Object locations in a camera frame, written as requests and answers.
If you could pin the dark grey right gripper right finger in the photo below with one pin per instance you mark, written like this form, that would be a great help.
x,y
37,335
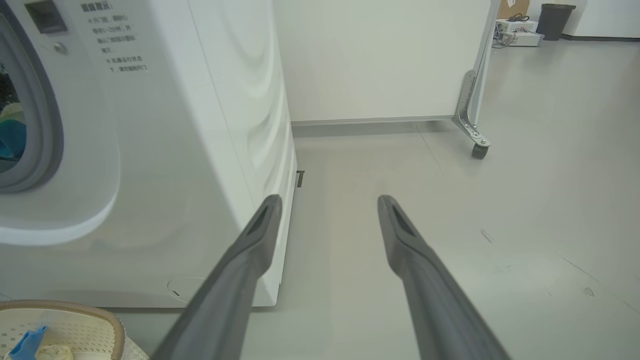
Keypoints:
x,y
435,305

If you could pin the flat white box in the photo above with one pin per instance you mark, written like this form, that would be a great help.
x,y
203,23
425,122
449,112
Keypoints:
x,y
525,39

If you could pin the black caster wheel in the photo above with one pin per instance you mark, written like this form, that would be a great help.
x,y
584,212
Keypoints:
x,y
480,151

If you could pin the white partition board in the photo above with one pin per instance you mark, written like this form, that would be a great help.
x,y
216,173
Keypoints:
x,y
375,60

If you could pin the black waste bin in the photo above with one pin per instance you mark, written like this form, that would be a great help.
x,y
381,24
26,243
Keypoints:
x,y
555,22

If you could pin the brown cardboard box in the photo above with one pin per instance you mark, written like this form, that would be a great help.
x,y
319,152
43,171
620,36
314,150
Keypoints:
x,y
515,7

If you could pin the white perforated storage box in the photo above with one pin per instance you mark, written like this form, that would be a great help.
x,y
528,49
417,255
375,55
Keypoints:
x,y
517,26

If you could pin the cream perforated laundry basket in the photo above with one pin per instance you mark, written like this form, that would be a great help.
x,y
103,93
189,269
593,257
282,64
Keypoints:
x,y
90,330

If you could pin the small grey floor bracket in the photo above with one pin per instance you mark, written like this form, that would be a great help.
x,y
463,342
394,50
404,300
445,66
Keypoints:
x,y
300,179

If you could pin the white appliance access flap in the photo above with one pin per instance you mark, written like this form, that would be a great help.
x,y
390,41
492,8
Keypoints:
x,y
180,289

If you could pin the white front-load washing machine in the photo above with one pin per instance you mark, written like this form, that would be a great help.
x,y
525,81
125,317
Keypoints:
x,y
175,150

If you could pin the grey metal partition leg bracket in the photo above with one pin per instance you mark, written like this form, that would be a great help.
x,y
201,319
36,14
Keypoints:
x,y
466,107

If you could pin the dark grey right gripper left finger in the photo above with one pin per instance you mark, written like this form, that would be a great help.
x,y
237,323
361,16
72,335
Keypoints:
x,y
225,290

